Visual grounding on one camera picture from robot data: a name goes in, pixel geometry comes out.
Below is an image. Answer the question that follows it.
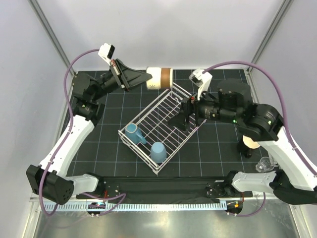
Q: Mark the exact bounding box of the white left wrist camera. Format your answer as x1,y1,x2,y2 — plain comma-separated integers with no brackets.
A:
98,43,115,62

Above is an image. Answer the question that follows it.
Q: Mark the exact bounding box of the clear glass cup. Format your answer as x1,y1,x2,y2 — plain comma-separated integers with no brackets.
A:
255,157,277,173

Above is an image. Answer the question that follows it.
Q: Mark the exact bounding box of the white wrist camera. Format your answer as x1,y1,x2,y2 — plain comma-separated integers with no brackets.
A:
189,68,212,101
98,43,115,62

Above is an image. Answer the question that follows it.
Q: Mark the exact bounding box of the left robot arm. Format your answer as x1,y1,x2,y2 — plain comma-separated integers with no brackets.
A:
26,59,152,205

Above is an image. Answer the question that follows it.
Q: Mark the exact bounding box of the aluminium frame rail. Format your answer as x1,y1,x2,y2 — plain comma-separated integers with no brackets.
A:
244,69,302,200

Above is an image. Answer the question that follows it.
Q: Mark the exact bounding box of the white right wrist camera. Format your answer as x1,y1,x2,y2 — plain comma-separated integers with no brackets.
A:
189,68,212,101

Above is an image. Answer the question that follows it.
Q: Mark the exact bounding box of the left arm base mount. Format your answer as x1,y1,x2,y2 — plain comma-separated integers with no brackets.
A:
100,181,121,198

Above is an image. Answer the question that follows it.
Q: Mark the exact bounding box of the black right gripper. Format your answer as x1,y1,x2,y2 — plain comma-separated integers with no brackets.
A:
167,84,239,132

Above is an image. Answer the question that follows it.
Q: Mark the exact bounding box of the light blue plastic cup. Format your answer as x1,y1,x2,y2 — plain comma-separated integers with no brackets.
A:
150,142,167,164

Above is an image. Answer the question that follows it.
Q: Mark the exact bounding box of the black cup cream inside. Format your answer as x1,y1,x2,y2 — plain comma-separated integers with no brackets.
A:
237,135,260,158

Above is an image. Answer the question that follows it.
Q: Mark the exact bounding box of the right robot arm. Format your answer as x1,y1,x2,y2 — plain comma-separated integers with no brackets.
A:
168,79,317,205

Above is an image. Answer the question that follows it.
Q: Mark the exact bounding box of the black grid mat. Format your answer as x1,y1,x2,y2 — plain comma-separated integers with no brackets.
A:
58,69,283,179

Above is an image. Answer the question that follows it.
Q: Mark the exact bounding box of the blue glazed ceramic mug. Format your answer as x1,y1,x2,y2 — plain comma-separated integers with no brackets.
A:
124,123,147,144

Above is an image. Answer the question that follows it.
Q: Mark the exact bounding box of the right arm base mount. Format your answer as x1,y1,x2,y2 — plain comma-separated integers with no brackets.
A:
206,180,253,198

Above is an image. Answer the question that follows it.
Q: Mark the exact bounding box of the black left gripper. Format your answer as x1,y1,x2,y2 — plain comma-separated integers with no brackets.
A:
91,59,152,101

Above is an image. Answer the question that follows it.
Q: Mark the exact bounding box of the brown and cream cup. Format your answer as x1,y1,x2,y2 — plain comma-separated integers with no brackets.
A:
146,67,173,90

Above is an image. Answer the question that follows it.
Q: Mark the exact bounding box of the white slotted cable duct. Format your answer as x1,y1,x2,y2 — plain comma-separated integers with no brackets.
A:
56,201,227,212

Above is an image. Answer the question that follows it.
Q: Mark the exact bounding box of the white wire dish rack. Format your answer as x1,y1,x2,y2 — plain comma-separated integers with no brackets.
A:
118,83,206,175

